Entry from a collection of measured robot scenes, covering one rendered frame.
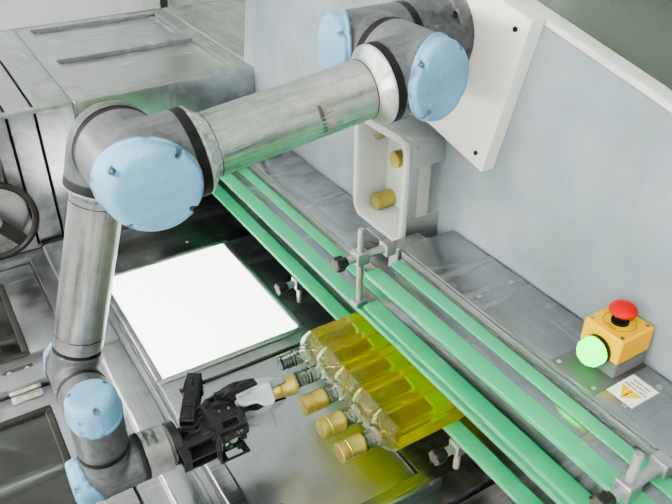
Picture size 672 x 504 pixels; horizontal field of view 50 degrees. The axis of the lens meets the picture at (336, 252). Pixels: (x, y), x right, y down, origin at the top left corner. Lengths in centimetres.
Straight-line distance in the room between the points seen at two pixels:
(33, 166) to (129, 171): 110
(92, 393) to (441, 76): 65
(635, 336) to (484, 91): 45
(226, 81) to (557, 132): 109
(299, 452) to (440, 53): 73
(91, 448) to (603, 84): 88
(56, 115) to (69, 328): 87
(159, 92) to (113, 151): 110
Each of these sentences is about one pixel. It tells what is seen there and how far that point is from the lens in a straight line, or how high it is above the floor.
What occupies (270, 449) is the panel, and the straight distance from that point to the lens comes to 134.
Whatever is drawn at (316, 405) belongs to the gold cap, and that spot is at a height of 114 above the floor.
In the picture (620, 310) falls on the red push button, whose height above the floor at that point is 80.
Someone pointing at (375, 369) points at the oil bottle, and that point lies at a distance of 125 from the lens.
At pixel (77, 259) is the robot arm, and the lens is 106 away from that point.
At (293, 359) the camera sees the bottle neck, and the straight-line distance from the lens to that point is 130.
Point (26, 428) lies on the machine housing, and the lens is 154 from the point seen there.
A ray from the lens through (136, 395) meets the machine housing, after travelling 148.
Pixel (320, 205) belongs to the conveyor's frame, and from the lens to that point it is 165.
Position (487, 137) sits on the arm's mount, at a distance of 123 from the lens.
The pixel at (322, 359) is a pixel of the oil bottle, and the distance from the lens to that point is 127.
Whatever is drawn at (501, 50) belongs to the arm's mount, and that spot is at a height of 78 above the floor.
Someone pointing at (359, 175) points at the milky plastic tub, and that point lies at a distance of 148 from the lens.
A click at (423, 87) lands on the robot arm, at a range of 99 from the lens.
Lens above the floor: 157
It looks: 26 degrees down
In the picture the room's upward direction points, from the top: 109 degrees counter-clockwise
